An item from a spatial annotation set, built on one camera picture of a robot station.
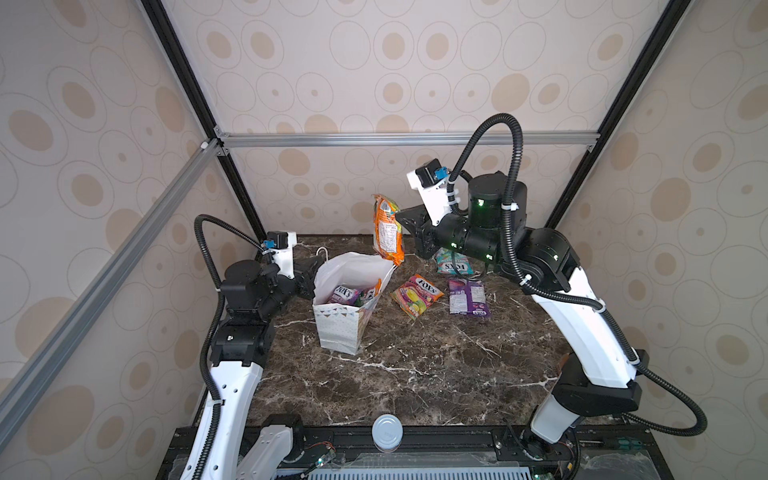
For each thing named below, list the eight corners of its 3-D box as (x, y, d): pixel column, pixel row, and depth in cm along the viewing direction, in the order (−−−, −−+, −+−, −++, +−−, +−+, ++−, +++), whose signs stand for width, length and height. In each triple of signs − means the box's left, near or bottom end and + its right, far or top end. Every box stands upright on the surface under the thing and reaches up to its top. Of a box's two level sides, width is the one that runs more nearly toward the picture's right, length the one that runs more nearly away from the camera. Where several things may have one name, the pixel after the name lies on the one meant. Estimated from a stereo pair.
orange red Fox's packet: (414, 320, 98) (415, 314, 96) (390, 298, 104) (390, 292, 101) (442, 297, 104) (443, 291, 101) (418, 277, 110) (419, 271, 107)
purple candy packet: (449, 314, 100) (451, 308, 97) (448, 284, 108) (449, 277, 105) (485, 316, 99) (488, 311, 96) (481, 286, 107) (484, 280, 104)
